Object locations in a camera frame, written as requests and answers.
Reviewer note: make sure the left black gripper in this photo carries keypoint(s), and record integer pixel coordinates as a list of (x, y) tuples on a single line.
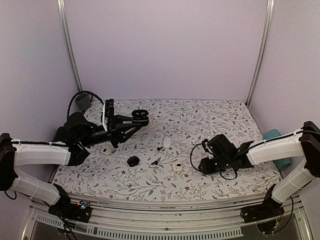
[(115, 134)]

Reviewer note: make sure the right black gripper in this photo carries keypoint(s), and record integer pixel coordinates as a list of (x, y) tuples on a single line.
[(207, 168)]

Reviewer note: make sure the black charging case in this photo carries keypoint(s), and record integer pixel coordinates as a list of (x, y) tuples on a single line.
[(140, 116)]

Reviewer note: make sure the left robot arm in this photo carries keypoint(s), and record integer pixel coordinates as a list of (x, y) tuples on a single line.
[(69, 148)]

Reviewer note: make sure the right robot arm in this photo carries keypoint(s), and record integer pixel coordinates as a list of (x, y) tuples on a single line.
[(304, 143)]

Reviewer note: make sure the white open earbud case left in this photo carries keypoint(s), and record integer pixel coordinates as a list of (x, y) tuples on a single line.
[(105, 151)]

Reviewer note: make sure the white open earbud case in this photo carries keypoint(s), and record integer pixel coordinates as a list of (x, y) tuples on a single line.
[(105, 151), (177, 167)]

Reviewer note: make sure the black open case left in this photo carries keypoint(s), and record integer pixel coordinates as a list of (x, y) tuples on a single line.
[(133, 161)]

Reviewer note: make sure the white open earbud case centre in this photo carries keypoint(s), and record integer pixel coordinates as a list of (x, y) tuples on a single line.
[(177, 167)]

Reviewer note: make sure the white closed earbud case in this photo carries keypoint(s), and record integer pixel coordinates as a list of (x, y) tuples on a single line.
[(166, 142)]

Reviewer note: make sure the white spiral ceramic plate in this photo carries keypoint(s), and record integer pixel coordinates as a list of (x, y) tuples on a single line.
[(147, 128)]

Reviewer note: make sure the black earbud centre lower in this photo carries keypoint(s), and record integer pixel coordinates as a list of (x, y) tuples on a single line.
[(155, 163)]

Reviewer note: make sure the floral patterned table mat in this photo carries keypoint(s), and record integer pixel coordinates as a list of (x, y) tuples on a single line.
[(187, 123)]

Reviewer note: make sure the grey mug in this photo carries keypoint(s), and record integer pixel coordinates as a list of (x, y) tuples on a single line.
[(83, 101)]

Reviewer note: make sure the aluminium front rail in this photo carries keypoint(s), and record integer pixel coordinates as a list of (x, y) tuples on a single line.
[(217, 219)]

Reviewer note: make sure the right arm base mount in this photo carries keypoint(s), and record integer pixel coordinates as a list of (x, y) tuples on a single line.
[(262, 211)]

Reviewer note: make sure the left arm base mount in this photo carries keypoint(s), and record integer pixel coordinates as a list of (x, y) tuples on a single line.
[(80, 212)]

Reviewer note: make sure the right aluminium frame post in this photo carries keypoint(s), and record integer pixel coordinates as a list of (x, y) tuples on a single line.
[(270, 5)]

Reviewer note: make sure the aluminium frame post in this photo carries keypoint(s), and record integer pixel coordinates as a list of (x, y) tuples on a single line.
[(61, 6), (270, 5)]

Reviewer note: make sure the left aluminium frame post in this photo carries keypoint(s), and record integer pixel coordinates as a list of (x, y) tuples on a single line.
[(61, 6)]

